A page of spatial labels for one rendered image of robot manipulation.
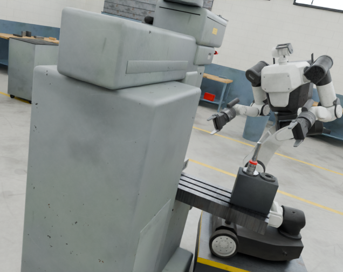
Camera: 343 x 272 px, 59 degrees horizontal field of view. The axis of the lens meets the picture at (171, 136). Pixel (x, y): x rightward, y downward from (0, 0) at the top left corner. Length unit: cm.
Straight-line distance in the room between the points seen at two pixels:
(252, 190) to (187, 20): 96
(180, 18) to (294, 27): 779
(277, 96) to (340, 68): 722
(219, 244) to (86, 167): 137
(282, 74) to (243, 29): 736
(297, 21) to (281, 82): 725
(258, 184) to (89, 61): 116
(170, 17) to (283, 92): 88
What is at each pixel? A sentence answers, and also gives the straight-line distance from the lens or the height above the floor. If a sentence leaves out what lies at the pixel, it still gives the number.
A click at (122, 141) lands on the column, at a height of 141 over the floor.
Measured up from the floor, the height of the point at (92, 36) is 170.
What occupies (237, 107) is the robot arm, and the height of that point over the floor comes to 139.
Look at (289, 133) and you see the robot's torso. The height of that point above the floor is 131.
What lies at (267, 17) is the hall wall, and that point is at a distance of 926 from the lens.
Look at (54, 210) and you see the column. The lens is 122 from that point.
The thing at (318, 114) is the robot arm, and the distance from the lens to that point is 179.
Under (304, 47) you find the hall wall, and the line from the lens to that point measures 916.
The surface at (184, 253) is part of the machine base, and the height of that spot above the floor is 20.
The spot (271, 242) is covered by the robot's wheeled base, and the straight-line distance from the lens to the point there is 229.
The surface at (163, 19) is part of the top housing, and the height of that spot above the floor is 181.
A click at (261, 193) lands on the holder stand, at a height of 104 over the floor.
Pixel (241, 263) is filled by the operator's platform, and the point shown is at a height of 40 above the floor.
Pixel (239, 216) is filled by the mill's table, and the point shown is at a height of 90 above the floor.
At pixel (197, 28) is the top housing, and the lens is 147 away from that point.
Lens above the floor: 175
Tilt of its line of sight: 18 degrees down
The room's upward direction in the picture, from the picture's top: 13 degrees clockwise
